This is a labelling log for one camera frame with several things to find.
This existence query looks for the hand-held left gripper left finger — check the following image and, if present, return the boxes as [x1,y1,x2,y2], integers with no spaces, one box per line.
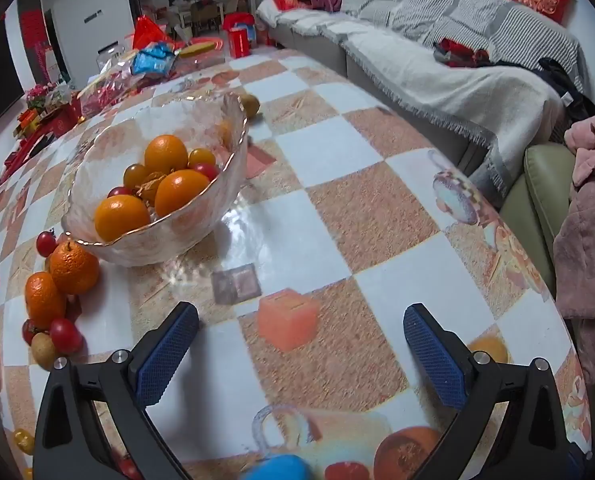
[33,301,200,480]

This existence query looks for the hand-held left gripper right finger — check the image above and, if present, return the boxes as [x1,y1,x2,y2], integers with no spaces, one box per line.
[402,302,583,480]

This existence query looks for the clear glass bowl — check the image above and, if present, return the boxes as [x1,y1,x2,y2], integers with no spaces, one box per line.
[60,91,250,266]

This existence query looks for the pink fleece garment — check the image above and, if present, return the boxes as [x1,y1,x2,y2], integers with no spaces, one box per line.
[552,115,595,386]

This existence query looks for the grey sofa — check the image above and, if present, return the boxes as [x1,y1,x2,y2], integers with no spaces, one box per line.
[254,0,595,211]

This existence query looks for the checkered printed tablecloth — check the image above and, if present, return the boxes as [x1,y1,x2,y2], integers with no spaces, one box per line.
[0,47,593,480]

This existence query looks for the red gift boxes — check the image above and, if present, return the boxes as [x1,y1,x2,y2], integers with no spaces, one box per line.
[12,100,83,141]

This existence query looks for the flower bouquet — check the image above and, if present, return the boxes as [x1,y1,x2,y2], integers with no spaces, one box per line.
[24,85,73,111]

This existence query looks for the blue snack packet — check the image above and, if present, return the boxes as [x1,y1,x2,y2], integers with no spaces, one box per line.
[131,42,177,76]

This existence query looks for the dark garments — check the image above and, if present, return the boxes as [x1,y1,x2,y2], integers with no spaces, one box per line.
[477,57,595,121]

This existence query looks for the red cloth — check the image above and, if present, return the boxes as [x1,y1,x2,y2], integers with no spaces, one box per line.
[433,37,491,68]

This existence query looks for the red gift box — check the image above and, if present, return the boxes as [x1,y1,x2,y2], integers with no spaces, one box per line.
[227,26,252,58]

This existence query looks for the red plastic bag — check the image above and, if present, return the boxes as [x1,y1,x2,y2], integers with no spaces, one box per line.
[132,15,178,51]

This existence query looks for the red stool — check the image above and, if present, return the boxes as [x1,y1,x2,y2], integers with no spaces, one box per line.
[222,11,255,31]

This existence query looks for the grey striped blanket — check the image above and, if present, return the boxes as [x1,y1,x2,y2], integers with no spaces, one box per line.
[340,0,585,91]

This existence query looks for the dining table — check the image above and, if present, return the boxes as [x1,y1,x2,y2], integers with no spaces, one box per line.
[170,0,225,31]

